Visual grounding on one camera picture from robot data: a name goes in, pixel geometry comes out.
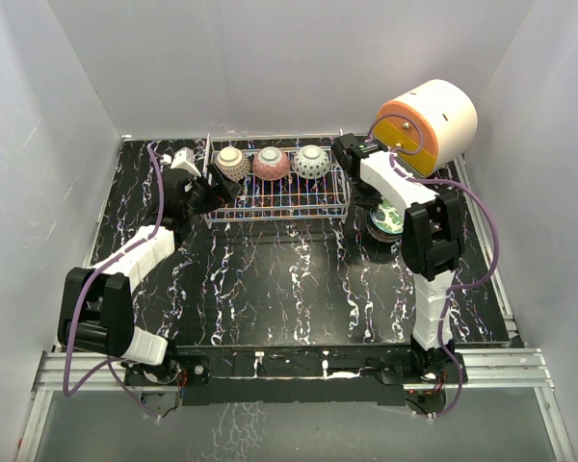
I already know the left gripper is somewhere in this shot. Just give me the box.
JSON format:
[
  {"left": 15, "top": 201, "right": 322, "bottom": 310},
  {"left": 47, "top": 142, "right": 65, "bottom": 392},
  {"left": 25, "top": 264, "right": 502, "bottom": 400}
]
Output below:
[{"left": 183, "top": 164, "right": 241, "bottom": 218}]

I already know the green leaf bowl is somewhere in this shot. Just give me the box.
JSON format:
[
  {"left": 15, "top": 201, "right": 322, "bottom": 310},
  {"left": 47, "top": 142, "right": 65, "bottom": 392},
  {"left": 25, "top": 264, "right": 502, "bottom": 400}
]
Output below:
[{"left": 370, "top": 199, "right": 404, "bottom": 235}]

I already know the white wire dish rack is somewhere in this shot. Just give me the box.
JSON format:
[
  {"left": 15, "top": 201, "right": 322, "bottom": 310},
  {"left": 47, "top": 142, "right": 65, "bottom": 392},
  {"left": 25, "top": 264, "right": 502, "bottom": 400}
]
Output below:
[{"left": 201, "top": 134, "right": 351, "bottom": 226}]

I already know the red dotted pink bowl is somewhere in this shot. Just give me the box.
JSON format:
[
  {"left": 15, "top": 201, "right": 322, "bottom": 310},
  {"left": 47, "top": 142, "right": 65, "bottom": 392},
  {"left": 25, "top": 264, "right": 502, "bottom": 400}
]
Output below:
[{"left": 367, "top": 227, "right": 402, "bottom": 239}]

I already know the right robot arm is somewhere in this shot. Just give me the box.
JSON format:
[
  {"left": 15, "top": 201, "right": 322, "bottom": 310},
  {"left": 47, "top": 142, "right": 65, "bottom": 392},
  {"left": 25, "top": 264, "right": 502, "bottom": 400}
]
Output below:
[{"left": 331, "top": 134, "right": 465, "bottom": 382}]

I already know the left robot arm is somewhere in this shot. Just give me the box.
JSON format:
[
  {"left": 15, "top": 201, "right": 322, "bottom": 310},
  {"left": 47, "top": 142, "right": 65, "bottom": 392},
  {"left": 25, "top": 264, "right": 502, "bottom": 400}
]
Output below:
[{"left": 57, "top": 162, "right": 242, "bottom": 384}]

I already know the beige patterned bowl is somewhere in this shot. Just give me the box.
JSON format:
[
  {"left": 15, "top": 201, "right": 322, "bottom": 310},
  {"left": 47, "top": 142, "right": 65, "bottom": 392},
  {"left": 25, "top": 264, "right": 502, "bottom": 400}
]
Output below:
[{"left": 214, "top": 146, "right": 251, "bottom": 182}]

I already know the pink floral bowl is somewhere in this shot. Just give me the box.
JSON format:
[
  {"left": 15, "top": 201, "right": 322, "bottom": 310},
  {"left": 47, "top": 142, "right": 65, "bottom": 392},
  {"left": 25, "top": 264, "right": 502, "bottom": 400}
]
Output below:
[{"left": 251, "top": 146, "right": 290, "bottom": 181}]

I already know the white diamond pattern bowl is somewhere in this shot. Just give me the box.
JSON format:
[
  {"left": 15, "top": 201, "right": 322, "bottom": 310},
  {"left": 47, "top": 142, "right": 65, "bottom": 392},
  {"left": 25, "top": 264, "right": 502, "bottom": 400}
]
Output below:
[{"left": 292, "top": 144, "right": 331, "bottom": 180}]

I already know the round drawer cabinet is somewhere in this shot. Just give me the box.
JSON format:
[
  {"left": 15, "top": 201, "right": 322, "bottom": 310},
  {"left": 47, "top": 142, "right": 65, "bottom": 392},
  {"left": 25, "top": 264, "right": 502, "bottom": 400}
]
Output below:
[{"left": 373, "top": 79, "right": 478, "bottom": 177}]

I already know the black base frame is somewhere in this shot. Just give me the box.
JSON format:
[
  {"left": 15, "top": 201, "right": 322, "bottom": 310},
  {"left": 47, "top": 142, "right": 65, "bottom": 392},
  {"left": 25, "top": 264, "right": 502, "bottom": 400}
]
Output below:
[{"left": 125, "top": 344, "right": 468, "bottom": 406}]

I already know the aluminium rail frame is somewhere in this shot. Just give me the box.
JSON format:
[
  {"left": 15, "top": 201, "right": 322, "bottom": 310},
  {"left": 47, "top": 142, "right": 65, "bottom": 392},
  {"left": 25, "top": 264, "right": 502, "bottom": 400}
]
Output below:
[{"left": 13, "top": 158, "right": 577, "bottom": 462}]

